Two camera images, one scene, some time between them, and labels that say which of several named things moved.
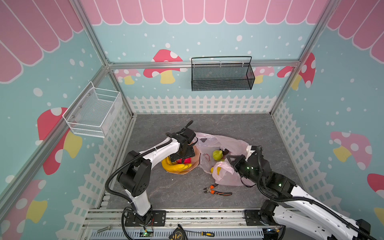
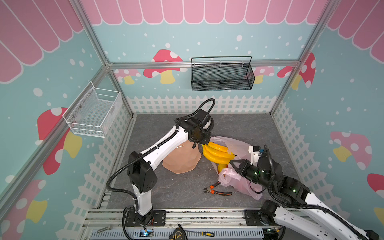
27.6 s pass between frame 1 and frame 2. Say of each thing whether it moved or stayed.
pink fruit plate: stayed
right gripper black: stayed
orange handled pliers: stayed
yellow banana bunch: moved
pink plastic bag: moved
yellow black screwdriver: stayed
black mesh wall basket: stayed
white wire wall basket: stayed
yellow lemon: moved
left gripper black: moved
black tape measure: stayed
